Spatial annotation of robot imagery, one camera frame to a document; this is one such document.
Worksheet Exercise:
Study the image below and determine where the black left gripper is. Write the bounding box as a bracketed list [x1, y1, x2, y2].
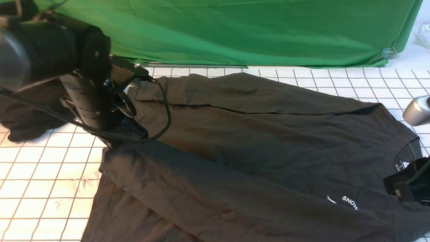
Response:
[107, 111, 148, 139]

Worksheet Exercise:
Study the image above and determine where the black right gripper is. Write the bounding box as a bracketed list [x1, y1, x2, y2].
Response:
[383, 157, 430, 203]

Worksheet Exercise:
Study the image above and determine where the gray long sleeve shirt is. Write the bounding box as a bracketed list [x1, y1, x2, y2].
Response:
[81, 73, 429, 242]

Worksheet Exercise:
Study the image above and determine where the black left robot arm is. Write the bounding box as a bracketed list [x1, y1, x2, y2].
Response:
[1, 0, 151, 146]

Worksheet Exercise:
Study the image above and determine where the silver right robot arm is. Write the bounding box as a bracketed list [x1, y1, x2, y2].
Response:
[383, 95, 430, 202]

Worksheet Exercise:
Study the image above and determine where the black crumpled garment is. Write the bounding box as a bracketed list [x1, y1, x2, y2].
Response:
[0, 79, 75, 143]

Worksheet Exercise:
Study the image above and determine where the metal binder clip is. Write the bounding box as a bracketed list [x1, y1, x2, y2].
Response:
[380, 47, 397, 59]

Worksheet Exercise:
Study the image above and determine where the clear plastic bag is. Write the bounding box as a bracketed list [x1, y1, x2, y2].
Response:
[418, 23, 430, 49]

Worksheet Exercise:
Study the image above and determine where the green backdrop cloth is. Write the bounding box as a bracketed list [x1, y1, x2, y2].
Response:
[57, 0, 422, 68]

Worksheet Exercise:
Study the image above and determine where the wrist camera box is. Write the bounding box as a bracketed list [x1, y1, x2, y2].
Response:
[110, 55, 153, 89]

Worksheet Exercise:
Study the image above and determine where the black camera cable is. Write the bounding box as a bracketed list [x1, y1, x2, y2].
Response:
[0, 76, 172, 143]

